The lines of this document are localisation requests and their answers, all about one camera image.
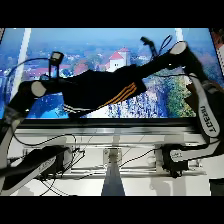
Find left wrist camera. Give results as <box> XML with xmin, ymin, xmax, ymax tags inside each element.
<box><xmin>48</xmin><ymin>50</ymin><xmax>66</xmax><ymax>81</ymax></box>

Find black trousers with orange stripes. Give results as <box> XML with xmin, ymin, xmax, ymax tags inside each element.
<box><xmin>49</xmin><ymin>64</ymin><xmax>148</xmax><ymax>120</ymax></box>

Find black cable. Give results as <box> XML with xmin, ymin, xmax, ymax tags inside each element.
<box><xmin>118</xmin><ymin>148</ymin><xmax>158</xmax><ymax>168</ymax></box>
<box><xmin>11</xmin><ymin>132</ymin><xmax>79</xmax><ymax>149</ymax></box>
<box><xmin>158</xmin><ymin>34</ymin><xmax>174</xmax><ymax>55</ymax></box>
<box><xmin>2</xmin><ymin>57</ymin><xmax>52</xmax><ymax>113</ymax></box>

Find silver frame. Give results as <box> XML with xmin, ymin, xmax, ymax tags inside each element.
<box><xmin>4</xmin><ymin>125</ymin><xmax>221</xmax><ymax>197</ymax></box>

